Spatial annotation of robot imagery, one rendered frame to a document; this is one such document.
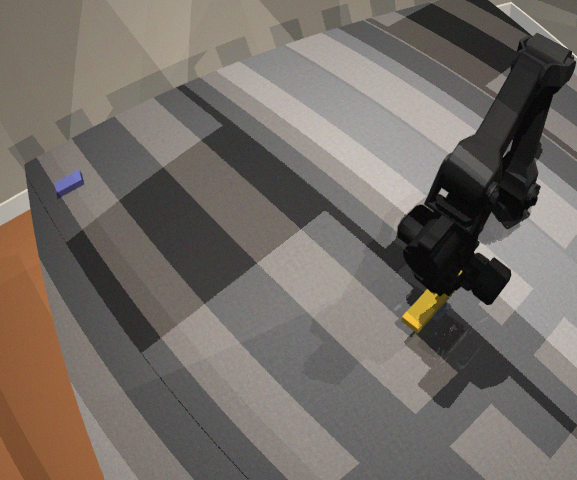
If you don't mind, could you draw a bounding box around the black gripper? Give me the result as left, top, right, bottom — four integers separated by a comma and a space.
397, 205, 512, 305

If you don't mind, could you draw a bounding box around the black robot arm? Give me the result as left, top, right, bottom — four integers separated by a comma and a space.
403, 33, 576, 296

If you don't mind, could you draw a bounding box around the blue flat bar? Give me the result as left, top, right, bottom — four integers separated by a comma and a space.
54, 169, 84, 198

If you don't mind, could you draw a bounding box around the yellow rectangular bar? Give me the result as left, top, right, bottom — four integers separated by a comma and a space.
402, 289, 451, 333

